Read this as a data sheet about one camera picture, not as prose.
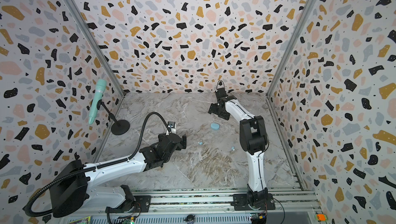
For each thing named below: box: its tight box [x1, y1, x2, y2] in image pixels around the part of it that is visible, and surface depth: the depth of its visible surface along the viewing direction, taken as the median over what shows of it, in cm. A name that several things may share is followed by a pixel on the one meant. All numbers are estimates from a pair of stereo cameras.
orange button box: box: [315, 213, 327, 221], surface depth 71 cm
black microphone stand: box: [96, 99, 131, 136], surface depth 102 cm
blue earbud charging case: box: [210, 122, 221, 131], surface depth 103 cm
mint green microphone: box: [88, 78, 107, 125], surface depth 79 cm
